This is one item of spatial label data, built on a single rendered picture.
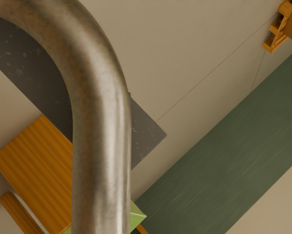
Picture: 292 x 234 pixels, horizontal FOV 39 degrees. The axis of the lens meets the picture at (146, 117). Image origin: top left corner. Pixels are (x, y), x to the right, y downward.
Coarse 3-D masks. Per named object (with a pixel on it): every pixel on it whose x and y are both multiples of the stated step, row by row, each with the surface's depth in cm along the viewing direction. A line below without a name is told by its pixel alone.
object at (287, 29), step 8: (288, 0) 441; (280, 8) 438; (288, 8) 433; (288, 16) 437; (272, 24) 468; (280, 24) 455; (288, 24) 450; (272, 32) 475; (280, 32) 464; (288, 32) 459; (272, 40) 500; (280, 40) 490; (264, 48) 507; (272, 48) 495
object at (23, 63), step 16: (0, 32) 24; (16, 32) 24; (0, 48) 24; (16, 48) 24; (32, 48) 24; (0, 64) 24; (16, 64) 24; (32, 64) 24; (48, 64) 24; (16, 80) 24; (32, 80) 24; (48, 80) 24; (32, 96) 24; (48, 96) 24; (64, 96) 24; (48, 112) 24; (64, 112) 24; (144, 112) 25; (64, 128) 24; (144, 128) 25; (160, 128) 25; (144, 144) 25
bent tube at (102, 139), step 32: (0, 0) 20; (32, 0) 19; (64, 0) 20; (32, 32) 20; (64, 32) 20; (96, 32) 20; (64, 64) 20; (96, 64) 20; (96, 96) 20; (128, 96) 21; (96, 128) 20; (128, 128) 20; (96, 160) 20; (128, 160) 20; (96, 192) 19; (128, 192) 20; (96, 224) 19; (128, 224) 20
